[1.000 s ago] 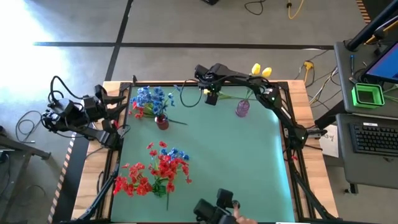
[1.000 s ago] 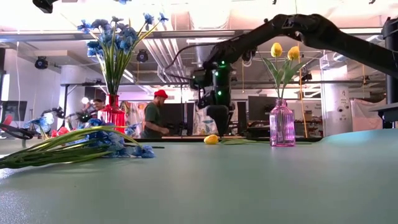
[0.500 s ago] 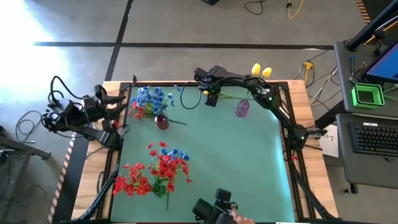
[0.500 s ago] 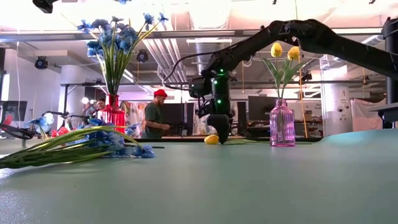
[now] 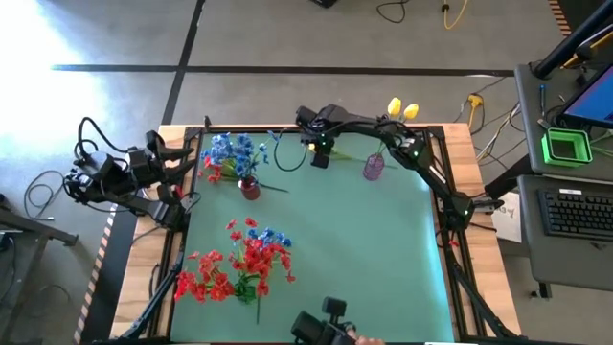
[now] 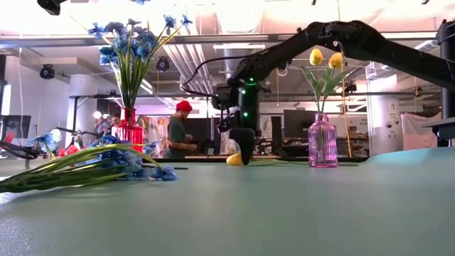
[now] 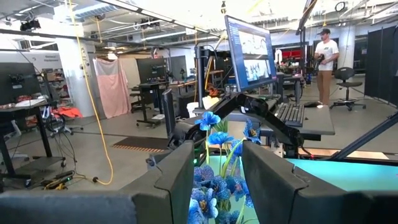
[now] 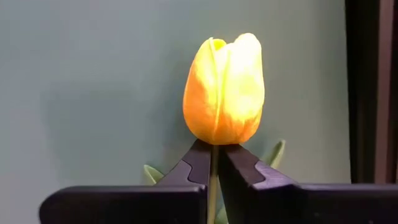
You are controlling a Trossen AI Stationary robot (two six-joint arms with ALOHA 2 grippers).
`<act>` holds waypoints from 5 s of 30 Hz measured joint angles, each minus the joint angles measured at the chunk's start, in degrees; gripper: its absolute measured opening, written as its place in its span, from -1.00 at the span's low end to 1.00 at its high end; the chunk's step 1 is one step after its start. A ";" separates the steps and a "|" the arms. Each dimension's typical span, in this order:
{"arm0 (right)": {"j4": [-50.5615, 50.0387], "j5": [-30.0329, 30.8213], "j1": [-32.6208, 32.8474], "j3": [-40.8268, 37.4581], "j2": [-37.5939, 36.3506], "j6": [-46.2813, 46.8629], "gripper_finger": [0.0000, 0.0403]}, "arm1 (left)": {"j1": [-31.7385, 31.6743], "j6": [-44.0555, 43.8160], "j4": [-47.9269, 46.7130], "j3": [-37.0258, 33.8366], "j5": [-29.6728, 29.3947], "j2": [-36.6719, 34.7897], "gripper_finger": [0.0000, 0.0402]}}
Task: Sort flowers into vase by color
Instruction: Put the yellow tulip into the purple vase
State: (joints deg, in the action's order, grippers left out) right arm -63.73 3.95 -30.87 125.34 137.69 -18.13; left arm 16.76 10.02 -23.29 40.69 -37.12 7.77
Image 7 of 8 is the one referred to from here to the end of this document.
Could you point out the black monitor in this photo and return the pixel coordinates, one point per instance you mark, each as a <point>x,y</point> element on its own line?
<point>17,82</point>
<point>151,70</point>

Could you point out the black ceiling spotlight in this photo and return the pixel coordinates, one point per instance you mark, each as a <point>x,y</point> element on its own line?
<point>30,25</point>

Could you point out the black standing desk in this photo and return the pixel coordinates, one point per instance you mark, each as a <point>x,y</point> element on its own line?
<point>145,102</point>

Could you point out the pink hanging cloth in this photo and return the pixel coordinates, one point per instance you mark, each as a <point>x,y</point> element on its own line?
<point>112,87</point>

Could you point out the black power strip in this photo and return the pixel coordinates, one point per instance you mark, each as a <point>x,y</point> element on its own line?
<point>59,180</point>

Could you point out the orange cloth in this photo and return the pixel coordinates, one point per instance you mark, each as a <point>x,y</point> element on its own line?
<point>66,112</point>

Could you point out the blue artificial flower bunch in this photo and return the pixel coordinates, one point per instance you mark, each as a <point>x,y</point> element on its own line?
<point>205,202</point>

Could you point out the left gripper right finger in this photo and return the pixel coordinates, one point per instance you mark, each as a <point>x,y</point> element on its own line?
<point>295,205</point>

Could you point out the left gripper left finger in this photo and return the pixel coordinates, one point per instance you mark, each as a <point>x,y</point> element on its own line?
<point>155,205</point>

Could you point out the white round column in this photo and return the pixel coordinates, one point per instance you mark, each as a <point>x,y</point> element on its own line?
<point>74,77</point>

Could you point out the person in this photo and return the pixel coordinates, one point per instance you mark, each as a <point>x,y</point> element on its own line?
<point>326,56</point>

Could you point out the black frame strut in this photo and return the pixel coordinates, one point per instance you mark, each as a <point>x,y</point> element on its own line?
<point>363,137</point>

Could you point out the black table frame rail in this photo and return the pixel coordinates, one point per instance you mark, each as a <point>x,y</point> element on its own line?
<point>357,159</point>

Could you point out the black floor mat striped edge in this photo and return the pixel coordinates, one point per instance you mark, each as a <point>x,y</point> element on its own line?
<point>141,143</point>

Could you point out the black keyboard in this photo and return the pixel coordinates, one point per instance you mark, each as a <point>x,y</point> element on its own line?
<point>290,113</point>

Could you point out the black partition screen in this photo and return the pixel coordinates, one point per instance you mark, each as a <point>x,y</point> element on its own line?
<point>381,62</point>

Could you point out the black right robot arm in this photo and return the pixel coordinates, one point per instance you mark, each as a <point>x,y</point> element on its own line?
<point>270,119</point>

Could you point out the black office chair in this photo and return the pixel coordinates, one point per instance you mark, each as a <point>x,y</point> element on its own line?
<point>345,74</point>

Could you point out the computer monitor blue screen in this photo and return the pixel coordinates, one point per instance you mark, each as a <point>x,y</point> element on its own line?
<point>252,53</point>

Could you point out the green table mat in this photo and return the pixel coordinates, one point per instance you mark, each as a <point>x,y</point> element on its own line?
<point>357,174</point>

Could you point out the black monitor stand pole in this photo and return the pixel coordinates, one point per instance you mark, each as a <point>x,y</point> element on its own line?
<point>199,74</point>

